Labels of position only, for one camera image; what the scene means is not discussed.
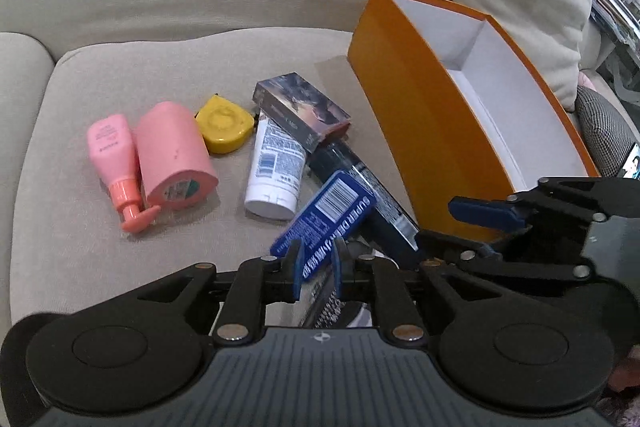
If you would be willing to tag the white squeeze tube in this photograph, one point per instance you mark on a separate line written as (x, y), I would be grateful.
(275, 167)

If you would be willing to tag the houndstooth cushion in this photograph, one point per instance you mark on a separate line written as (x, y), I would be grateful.
(605, 132)

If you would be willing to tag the stack of magazines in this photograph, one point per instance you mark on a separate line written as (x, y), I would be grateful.
(617, 7)

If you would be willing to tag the picture printed card box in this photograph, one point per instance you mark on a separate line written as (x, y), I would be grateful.
(300, 102)

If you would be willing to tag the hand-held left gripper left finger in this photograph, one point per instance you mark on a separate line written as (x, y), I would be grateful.
(295, 269)

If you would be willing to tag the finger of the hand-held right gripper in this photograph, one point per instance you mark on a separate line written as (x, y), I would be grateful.
(487, 214)
(475, 259)

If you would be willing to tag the pink pump bottle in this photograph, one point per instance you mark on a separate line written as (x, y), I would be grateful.
(112, 152)

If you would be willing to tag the dark cylindrical bottle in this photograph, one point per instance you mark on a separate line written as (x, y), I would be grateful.
(385, 207)

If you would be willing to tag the plaid and black pouch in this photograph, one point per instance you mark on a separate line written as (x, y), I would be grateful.
(325, 307)

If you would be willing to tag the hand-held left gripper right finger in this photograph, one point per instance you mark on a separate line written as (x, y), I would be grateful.
(340, 269)

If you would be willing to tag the yellow tape measure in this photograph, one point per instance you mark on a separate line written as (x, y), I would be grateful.
(222, 122)

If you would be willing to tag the large pink container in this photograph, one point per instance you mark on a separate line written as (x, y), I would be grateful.
(172, 147)

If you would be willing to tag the orange cardboard box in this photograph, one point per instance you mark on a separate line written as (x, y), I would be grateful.
(415, 117)

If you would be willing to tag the blue barcode box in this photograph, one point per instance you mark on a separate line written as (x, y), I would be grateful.
(325, 214)

